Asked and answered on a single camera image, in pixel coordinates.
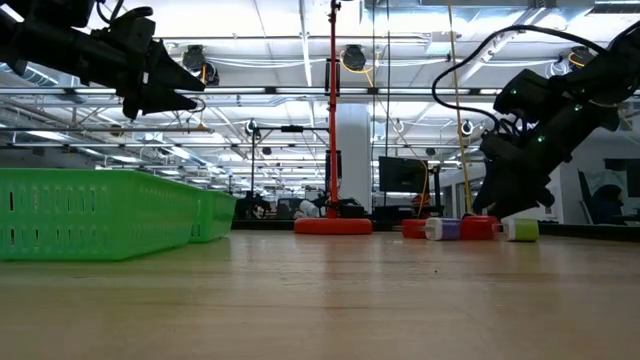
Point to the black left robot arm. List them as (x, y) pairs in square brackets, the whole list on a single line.
[(45, 45)]

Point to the red desk lamp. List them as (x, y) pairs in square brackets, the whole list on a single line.
[(332, 226)]

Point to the black monitor screen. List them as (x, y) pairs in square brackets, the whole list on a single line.
[(402, 175)]

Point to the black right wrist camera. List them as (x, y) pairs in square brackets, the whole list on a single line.
[(525, 92)]

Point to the black table frame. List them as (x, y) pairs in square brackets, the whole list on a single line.
[(590, 230)]

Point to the white square column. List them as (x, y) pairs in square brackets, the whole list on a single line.
[(356, 160)]

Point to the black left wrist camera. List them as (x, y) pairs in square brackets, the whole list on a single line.
[(132, 30)]

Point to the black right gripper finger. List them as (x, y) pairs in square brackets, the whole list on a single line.
[(487, 192), (520, 192)]

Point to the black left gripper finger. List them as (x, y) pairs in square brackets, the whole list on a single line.
[(167, 104), (175, 77)]

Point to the black metal stand frame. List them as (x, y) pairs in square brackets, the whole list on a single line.
[(292, 129)]

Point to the white and purple wall charger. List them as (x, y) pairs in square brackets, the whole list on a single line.
[(445, 229)]

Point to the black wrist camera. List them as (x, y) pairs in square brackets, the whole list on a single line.
[(132, 30), (525, 92)]

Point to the green slotted plastic basket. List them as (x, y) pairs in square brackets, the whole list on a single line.
[(75, 215), (215, 217)]

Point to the white cylindrical object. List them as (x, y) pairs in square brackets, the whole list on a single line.
[(309, 208)]

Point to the white and green wall charger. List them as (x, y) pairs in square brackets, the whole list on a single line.
[(522, 230)]

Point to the person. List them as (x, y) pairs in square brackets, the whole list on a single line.
[(607, 202)]

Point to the red wall charger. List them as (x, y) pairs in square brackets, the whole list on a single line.
[(479, 228), (414, 229)]

